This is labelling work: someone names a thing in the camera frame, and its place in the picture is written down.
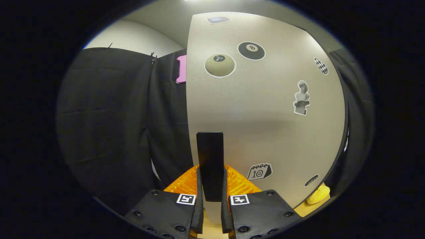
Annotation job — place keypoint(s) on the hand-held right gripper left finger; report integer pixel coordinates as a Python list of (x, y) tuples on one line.
[(199, 215)]

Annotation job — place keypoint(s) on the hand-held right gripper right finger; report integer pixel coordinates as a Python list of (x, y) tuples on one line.
[(225, 215)]

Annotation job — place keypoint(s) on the grey cabinet door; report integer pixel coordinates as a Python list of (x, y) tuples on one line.
[(265, 126)]

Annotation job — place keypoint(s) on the dark grey cabinet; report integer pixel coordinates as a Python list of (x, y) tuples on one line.
[(336, 159)]

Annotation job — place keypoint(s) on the yellow plush toy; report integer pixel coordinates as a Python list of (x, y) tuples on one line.
[(318, 195)]

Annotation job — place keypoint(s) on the black backdrop cloth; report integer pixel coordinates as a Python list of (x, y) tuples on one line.
[(109, 116)]

